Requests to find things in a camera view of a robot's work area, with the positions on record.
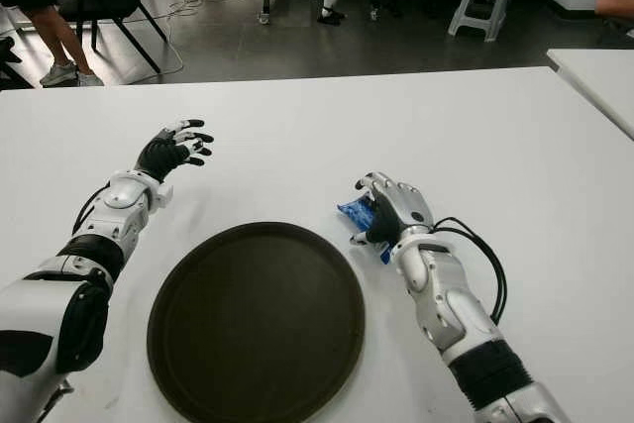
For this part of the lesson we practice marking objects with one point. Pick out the round dark brown tray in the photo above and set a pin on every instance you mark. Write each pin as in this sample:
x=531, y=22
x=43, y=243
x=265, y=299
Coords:
x=255, y=324

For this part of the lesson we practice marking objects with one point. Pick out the blue Oreo packet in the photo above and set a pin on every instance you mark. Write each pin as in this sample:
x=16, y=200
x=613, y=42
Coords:
x=355, y=212

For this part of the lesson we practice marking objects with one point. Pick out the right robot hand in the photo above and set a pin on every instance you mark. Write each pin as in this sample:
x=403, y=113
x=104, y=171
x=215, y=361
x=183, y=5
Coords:
x=406, y=205

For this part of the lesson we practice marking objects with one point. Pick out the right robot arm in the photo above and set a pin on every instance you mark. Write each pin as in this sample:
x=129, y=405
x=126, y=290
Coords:
x=460, y=304

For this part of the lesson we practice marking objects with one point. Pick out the black chair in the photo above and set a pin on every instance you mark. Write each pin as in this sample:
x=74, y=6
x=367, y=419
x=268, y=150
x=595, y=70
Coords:
x=101, y=2

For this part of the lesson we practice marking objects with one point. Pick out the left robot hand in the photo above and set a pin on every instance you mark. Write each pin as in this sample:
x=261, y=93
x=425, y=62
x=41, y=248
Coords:
x=159, y=154

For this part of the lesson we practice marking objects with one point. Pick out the neighbouring white table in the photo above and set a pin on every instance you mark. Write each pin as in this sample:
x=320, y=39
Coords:
x=599, y=76

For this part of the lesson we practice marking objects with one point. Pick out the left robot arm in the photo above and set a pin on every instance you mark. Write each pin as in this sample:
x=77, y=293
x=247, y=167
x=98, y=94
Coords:
x=30, y=304

